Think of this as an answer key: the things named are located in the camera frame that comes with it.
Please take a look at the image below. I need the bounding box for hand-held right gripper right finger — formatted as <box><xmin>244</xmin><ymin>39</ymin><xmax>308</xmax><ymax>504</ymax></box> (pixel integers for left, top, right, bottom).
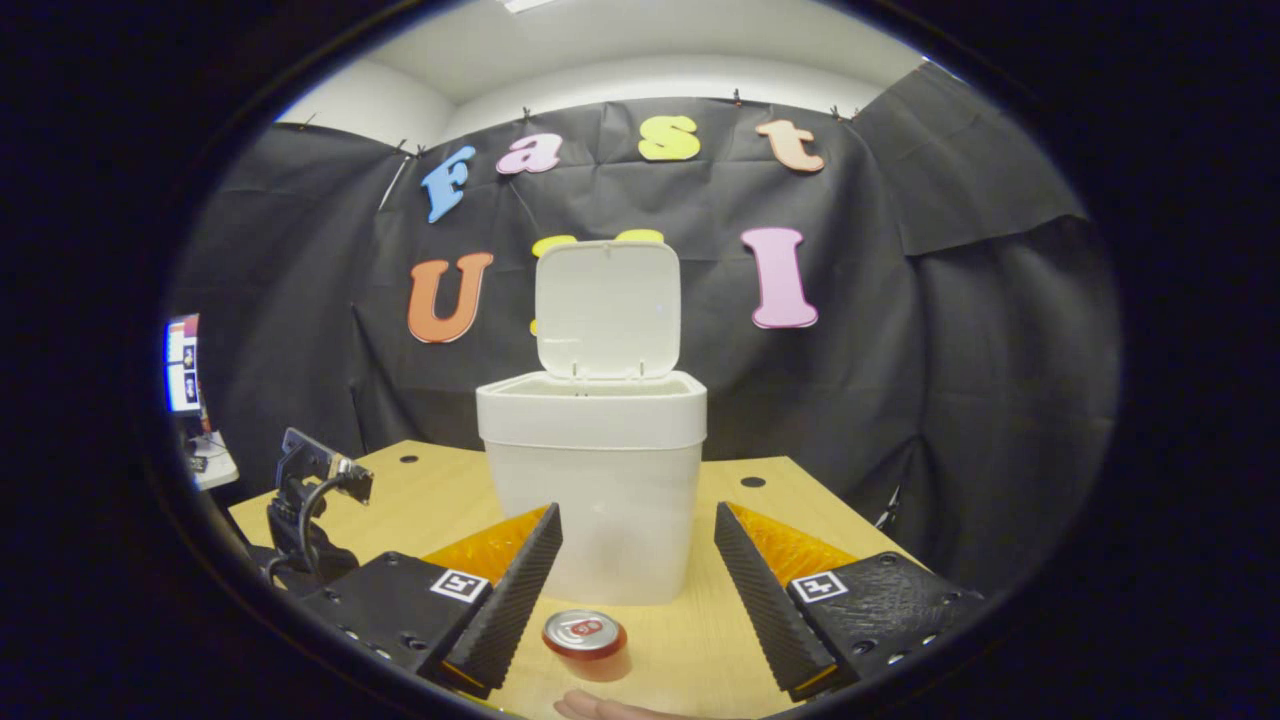
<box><xmin>713</xmin><ymin>501</ymin><xmax>986</xmax><ymax>703</ymax></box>

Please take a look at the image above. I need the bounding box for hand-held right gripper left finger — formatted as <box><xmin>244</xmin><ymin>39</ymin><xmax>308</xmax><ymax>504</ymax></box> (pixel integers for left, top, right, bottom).
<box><xmin>297</xmin><ymin>502</ymin><xmax>564</xmax><ymax>701</ymax></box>

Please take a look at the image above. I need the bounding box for red pop can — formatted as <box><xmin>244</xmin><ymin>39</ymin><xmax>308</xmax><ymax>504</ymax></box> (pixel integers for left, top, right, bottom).
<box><xmin>542</xmin><ymin>609</ymin><xmax>631</xmax><ymax>683</ymax></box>

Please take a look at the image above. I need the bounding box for white desktop garbage bin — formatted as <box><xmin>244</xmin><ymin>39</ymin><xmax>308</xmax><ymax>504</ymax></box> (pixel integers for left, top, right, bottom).
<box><xmin>476</xmin><ymin>240</ymin><xmax>708</xmax><ymax>607</ymax></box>

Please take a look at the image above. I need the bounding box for wooden desktop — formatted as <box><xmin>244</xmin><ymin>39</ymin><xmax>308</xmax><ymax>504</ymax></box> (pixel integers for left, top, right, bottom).
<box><xmin>228</xmin><ymin>440</ymin><xmax>921</xmax><ymax>720</ymax></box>

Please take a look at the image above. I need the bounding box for black metal clamp stand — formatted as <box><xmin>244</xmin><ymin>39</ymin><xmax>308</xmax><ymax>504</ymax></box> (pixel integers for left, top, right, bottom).
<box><xmin>262</xmin><ymin>428</ymin><xmax>376</xmax><ymax>591</ymax></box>

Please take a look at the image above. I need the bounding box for black backdrop cloth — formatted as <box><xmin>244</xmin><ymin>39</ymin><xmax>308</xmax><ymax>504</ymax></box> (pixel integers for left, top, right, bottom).
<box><xmin>170</xmin><ymin>62</ymin><xmax>1121</xmax><ymax>591</ymax></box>

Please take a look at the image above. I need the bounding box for white side table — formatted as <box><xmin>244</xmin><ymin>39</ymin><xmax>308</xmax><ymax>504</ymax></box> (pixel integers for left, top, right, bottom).
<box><xmin>185</xmin><ymin>430</ymin><xmax>241</xmax><ymax>491</ymax></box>

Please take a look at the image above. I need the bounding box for display screen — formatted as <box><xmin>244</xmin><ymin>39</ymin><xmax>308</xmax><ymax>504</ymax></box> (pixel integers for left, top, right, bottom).
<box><xmin>164</xmin><ymin>314</ymin><xmax>202</xmax><ymax>416</ymax></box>

